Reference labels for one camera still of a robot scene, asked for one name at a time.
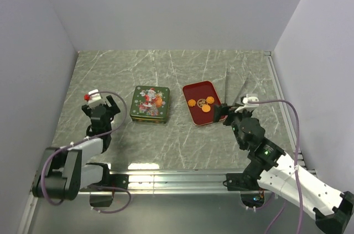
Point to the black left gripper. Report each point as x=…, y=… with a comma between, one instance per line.
x=113, y=109

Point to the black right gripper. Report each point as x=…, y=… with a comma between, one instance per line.
x=222, y=109

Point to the silver metal tongs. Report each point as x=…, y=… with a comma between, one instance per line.
x=235, y=85

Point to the gold tin lid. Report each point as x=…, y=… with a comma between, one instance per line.
x=150, y=101

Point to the green cookie tin box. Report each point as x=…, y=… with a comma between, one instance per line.
x=149, y=120

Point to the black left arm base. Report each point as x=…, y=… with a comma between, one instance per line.
x=113, y=180

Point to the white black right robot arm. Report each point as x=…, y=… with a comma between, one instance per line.
x=271, y=168

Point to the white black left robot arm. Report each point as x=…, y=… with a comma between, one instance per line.
x=65, y=170

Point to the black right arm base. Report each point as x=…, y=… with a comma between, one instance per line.
x=251, y=194

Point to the orange swirl cookie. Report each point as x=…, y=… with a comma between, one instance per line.
x=191, y=103
x=210, y=100

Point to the plain orange round cookie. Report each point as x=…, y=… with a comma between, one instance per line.
x=206, y=108

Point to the red serving tray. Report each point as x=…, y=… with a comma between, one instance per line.
x=199, y=92

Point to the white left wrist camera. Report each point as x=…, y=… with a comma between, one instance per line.
x=94, y=98

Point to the aluminium table edge rail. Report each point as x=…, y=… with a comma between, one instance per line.
x=171, y=181

